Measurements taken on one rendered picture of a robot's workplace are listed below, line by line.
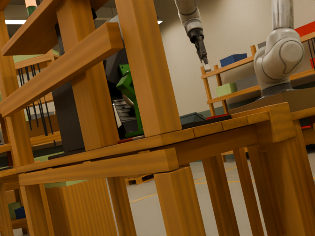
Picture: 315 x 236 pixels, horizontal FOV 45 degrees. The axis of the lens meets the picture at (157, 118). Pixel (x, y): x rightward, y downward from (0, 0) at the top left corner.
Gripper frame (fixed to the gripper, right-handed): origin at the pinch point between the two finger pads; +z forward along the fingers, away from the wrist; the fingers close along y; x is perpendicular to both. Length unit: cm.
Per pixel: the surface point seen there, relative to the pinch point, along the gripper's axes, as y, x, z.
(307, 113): 11, -43, 32
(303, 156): 15, -33, 51
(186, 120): 20.6, 13.8, 17.0
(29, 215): 68, 113, 33
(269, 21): 447, -264, -365
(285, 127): -13, -20, 46
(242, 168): 57, -15, 37
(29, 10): -15, 80, -44
